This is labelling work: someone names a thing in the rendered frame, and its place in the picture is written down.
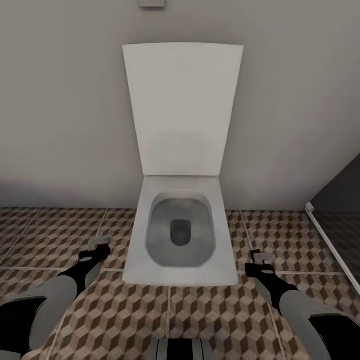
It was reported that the robot trunk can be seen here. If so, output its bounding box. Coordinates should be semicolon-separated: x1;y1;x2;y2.
146;338;214;360

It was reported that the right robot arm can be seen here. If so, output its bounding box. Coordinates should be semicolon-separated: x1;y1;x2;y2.
245;252;360;360

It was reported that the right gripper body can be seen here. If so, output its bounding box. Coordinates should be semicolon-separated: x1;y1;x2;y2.
245;263;274;278

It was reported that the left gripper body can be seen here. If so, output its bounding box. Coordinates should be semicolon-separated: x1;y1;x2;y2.
78;247;108;262

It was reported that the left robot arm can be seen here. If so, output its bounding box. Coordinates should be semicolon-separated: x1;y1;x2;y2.
0;237;112;360

